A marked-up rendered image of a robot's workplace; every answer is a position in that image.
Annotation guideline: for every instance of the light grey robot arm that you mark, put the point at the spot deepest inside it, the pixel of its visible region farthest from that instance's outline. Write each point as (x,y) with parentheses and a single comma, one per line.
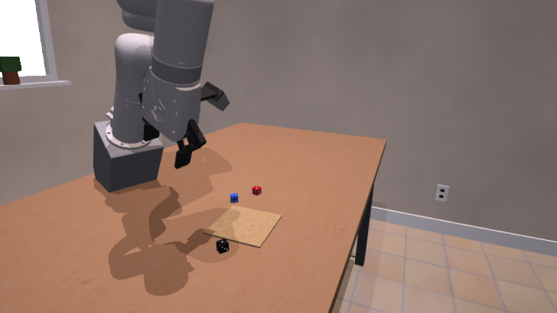
(181,29)

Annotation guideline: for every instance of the black die with white pips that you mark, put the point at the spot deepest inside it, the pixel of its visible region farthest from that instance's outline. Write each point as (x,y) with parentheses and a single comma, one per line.
(222,246)

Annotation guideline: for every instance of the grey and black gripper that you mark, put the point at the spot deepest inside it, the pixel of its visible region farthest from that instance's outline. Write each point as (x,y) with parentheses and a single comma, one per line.
(173,110)

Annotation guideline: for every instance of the tan mat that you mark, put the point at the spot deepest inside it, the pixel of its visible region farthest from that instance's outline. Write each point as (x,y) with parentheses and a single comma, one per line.
(244,225)

